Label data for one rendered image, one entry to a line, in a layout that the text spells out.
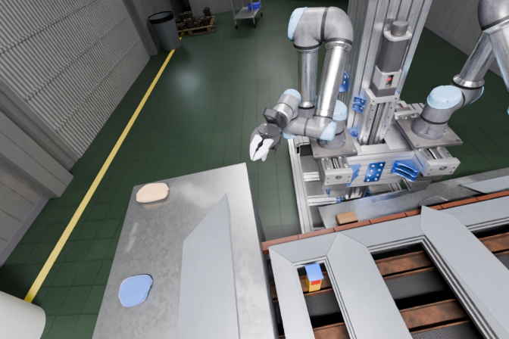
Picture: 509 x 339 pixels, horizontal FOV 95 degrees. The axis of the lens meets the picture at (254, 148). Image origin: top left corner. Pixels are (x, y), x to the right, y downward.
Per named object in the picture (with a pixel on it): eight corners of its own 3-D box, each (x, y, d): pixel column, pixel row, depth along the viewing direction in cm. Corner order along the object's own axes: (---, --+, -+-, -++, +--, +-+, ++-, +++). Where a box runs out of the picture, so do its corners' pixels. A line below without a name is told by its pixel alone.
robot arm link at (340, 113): (342, 136, 114) (345, 113, 105) (314, 131, 120) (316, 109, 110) (347, 121, 122) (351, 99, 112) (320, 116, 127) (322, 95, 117)
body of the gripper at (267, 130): (275, 155, 79) (287, 132, 86) (276, 138, 72) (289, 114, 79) (254, 148, 81) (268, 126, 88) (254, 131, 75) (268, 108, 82)
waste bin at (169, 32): (164, 44, 581) (152, 13, 532) (185, 40, 575) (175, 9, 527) (158, 53, 542) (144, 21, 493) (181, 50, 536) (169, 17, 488)
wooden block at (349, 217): (351, 214, 133) (353, 209, 130) (357, 224, 129) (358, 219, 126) (335, 218, 133) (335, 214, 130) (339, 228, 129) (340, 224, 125)
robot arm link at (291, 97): (302, 107, 94) (302, 88, 88) (293, 123, 87) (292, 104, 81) (284, 104, 97) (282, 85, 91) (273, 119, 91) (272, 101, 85)
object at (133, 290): (154, 273, 90) (151, 271, 88) (150, 303, 83) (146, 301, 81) (124, 280, 90) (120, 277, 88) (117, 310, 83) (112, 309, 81)
